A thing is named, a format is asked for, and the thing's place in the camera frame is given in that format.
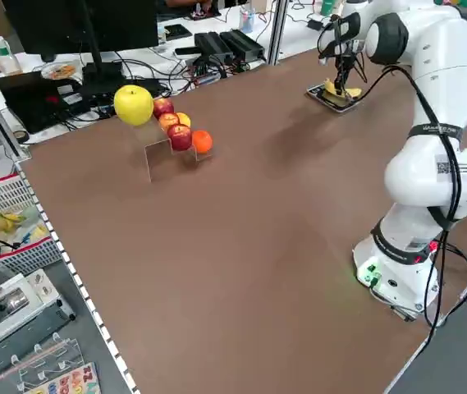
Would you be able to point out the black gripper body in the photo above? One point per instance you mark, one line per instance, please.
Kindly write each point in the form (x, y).
(347, 35)

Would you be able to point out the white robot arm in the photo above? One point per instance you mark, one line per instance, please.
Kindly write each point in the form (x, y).
(442, 82)

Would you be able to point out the silver black kitchen scale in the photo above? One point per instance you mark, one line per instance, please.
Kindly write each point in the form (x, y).
(315, 92)

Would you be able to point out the white basket red trim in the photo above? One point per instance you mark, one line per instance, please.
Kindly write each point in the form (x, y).
(40, 250)

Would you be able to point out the yellow banana bunch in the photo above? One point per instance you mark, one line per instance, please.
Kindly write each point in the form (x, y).
(5, 219)

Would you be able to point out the green cup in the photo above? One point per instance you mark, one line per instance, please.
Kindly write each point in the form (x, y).
(327, 7)

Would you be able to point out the black power adapter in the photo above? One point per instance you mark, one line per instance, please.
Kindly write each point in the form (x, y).
(313, 24)

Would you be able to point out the white side desk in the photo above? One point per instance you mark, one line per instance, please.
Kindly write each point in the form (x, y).
(294, 41)

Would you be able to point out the black power brick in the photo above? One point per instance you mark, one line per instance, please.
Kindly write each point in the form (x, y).
(243, 43)
(212, 45)

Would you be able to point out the cup with pens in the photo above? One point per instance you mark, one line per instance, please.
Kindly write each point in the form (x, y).
(246, 20)

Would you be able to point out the orange fruit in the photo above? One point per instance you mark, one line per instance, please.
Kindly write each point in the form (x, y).
(202, 142)

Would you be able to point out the yellow lemon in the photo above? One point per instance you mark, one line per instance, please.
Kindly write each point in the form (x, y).
(184, 119)

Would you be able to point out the small black pad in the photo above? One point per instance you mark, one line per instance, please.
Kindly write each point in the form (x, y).
(177, 31)

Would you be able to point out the red apple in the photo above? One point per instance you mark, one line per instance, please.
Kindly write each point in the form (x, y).
(168, 121)
(162, 107)
(179, 138)

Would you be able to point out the clear acrylic stepped stand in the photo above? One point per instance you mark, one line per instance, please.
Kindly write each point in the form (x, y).
(157, 162)

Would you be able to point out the large yellow apple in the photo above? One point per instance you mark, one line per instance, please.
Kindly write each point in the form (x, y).
(134, 104)

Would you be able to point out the black monitor stand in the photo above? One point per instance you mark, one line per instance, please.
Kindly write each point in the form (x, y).
(102, 78)

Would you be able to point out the plate of snacks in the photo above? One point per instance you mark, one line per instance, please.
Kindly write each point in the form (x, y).
(58, 71)

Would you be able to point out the black monitor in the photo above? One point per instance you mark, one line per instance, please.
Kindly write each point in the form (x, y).
(48, 24)

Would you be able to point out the black flat case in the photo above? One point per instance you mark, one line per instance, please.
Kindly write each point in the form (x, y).
(32, 102)

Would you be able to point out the dark tape roll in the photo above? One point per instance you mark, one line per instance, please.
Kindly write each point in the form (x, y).
(20, 136)

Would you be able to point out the white plastic bottle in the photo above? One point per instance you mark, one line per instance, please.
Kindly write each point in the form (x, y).
(7, 59)

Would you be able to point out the colourful number puzzle board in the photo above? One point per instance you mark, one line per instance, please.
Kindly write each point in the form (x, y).
(69, 381)

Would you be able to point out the clear acrylic rack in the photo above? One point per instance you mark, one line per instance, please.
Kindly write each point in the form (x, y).
(44, 361)

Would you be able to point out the aluminium frame post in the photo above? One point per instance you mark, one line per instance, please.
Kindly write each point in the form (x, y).
(278, 33)

